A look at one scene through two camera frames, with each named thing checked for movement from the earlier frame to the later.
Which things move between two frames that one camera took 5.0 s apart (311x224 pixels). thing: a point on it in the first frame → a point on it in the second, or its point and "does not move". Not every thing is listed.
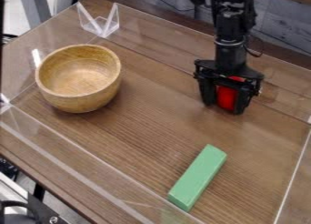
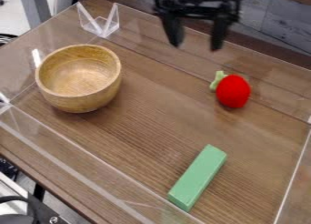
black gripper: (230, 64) → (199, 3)
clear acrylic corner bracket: (99, 25) does not move
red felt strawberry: (226, 94) does not move
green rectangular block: (193, 183) does not move
